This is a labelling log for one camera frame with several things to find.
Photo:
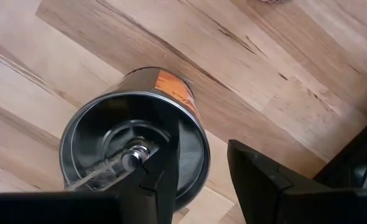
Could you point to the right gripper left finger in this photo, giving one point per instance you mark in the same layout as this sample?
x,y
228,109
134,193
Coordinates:
x,y
158,186

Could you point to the glass jar shelf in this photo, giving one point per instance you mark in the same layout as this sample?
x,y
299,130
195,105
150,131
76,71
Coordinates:
x,y
87,137

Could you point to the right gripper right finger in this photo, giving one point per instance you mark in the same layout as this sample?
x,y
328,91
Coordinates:
x,y
258,186

